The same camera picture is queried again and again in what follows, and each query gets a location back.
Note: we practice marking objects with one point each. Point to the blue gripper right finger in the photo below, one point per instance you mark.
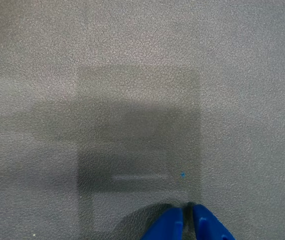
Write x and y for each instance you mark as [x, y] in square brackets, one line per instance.
[207, 225]

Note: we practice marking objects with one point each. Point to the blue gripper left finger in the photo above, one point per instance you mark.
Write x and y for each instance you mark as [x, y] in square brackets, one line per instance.
[168, 227]

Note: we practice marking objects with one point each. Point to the small blue crumb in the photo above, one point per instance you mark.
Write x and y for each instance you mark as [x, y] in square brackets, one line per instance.
[182, 175]

